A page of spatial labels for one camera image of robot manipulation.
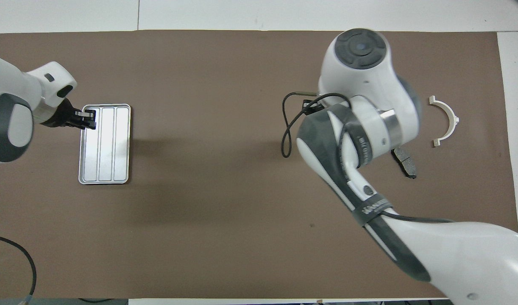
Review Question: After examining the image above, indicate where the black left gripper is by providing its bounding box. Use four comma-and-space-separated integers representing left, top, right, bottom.
42, 98, 97, 129

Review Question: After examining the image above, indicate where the silver metal tray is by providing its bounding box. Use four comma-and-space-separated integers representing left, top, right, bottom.
78, 103, 131, 185

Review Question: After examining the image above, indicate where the brown table mat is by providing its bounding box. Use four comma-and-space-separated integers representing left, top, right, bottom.
0, 30, 518, 299

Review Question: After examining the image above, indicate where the curved dark brake pad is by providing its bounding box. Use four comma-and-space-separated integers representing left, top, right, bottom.
393, 146, 417, 179

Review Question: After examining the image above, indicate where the black cable with grey plug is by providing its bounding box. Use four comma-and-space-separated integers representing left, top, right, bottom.
0, 233, 37, 305

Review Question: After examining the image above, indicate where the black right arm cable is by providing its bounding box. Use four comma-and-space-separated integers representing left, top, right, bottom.
281, 90, 354, 158

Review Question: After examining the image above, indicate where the white semicircular plastic bracket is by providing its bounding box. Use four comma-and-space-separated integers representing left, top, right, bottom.
429, 96, 460, 148

